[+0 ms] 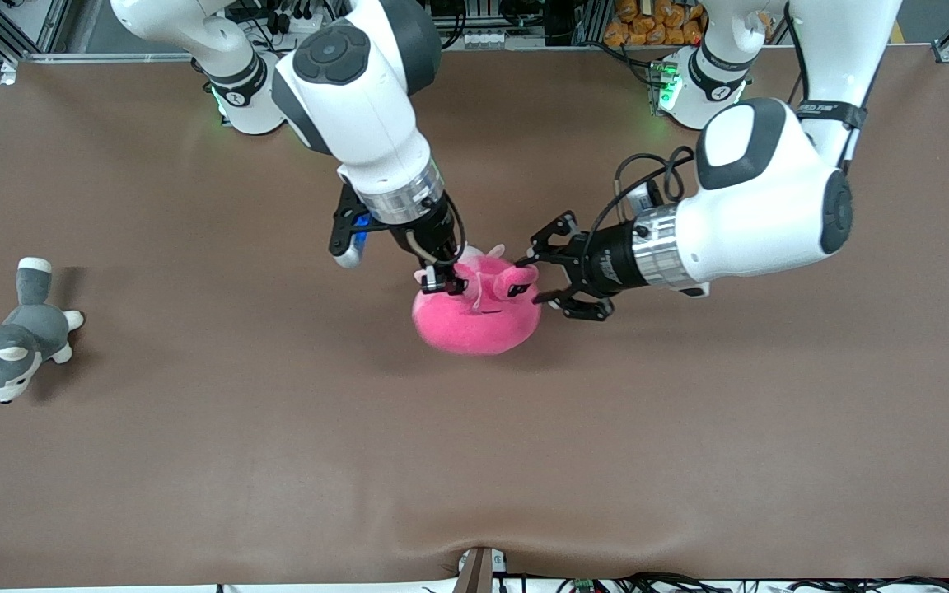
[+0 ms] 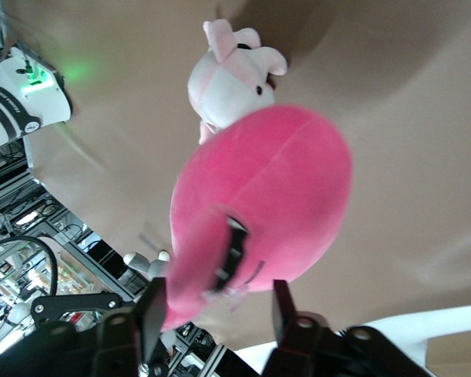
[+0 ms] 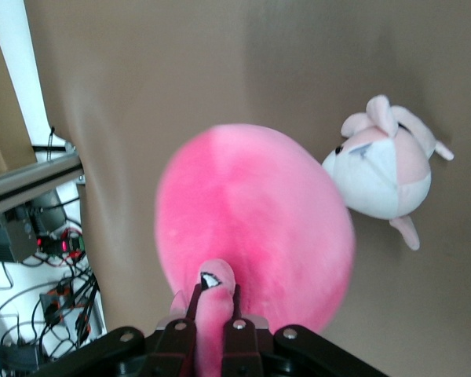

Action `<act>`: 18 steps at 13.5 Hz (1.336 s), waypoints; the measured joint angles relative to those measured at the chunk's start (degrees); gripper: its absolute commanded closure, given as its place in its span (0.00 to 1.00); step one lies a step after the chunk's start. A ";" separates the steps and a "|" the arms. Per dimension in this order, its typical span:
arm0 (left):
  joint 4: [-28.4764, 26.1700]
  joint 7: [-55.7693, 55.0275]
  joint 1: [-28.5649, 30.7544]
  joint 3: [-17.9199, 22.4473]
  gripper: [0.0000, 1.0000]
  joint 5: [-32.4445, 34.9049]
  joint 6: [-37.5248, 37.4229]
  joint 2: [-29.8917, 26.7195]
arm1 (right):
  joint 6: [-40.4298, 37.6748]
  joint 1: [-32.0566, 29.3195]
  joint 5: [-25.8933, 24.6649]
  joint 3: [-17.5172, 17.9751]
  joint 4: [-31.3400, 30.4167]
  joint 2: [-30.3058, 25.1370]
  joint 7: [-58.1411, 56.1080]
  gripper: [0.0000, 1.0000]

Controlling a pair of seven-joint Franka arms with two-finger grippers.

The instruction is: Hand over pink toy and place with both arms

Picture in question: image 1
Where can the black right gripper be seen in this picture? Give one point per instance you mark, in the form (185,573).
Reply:
(432,236)

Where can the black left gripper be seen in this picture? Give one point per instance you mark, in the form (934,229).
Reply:
(604,263)

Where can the round hot pink plush toy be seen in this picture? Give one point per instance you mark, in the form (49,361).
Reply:
(474,329)

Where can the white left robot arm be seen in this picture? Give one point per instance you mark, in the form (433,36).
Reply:
(763,206)

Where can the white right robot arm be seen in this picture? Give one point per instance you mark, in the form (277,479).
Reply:
(359,107)

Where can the grey white husky plush toy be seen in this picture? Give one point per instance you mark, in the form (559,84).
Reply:
(25,338)

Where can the pale pink white plush puppy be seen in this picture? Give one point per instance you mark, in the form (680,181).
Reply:
(497,249)

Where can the brown table mat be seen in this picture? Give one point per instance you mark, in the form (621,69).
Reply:
(474,453)

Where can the white power strip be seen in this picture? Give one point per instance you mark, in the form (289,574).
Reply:
(491,39)

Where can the orange snack packets pile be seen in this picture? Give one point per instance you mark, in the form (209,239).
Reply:
(647,23)

